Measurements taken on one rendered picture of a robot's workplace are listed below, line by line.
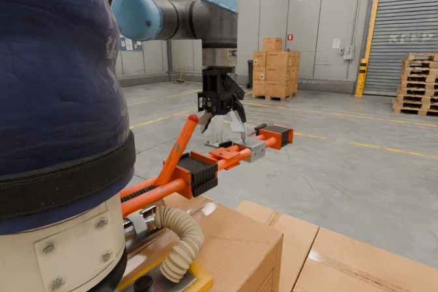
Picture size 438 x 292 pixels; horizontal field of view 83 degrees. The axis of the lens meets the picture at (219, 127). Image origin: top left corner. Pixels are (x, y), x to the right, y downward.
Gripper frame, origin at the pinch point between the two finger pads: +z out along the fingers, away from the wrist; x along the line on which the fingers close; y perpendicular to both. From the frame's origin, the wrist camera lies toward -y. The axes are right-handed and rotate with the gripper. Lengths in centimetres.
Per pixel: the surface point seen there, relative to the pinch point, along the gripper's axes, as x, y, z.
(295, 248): 15, -31, 54
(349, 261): 35, -36, 54
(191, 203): -0.3, 14.3, 14.0
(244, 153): 10.0, 5.4, 0.6
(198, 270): 15.8, 30.9, 11.9
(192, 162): 4.7, 19.0, -0.7
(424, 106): 96, -635, 89
